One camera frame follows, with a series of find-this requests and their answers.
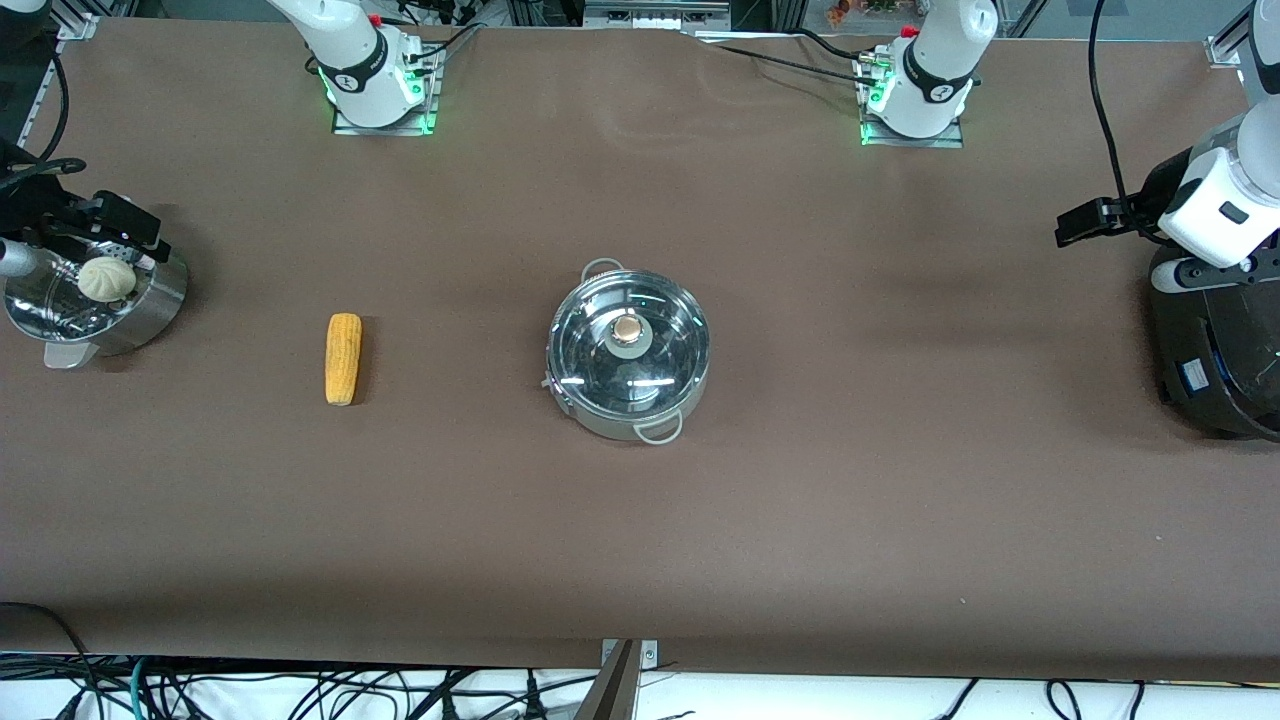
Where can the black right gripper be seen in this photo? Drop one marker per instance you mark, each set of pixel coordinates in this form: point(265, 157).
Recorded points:
point(50, 214)

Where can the grey metal beam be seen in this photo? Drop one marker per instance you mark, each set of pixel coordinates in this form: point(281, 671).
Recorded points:
point(612, 690)

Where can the aluminium frame profile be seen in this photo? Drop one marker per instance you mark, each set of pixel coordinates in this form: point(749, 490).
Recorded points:
point(78, 28)
point(1228, 45)

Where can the yellow corn cob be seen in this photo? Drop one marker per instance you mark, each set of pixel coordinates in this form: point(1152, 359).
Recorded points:
point(343, 358)

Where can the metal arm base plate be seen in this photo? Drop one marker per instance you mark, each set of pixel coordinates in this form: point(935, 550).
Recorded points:
point(950, 142)
point(432, 95)

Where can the white steamed bun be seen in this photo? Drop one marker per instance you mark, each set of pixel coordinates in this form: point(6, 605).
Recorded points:
point(106, 279)

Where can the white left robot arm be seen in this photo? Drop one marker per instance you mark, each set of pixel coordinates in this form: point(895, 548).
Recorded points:
point(935, 85)

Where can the grey equipment box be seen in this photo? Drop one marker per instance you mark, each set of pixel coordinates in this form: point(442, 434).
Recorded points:
point(650, 14)

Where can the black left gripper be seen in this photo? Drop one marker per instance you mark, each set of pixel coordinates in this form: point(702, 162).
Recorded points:
point(1153, 199)

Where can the black rice cooker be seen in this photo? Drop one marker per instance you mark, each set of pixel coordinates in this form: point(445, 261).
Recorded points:
point(1220, 360)

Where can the glass pot lid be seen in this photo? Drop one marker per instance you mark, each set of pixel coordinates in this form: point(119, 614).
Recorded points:
point(595, 362)

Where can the silver metal bracket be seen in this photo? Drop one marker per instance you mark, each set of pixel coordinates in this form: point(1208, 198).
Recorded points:
point(650, 655)

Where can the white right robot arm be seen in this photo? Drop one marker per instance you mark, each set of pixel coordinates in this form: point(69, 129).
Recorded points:
point(365, 85)

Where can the steel steamer pot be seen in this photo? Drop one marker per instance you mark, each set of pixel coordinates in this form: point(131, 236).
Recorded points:
point(140, 310)

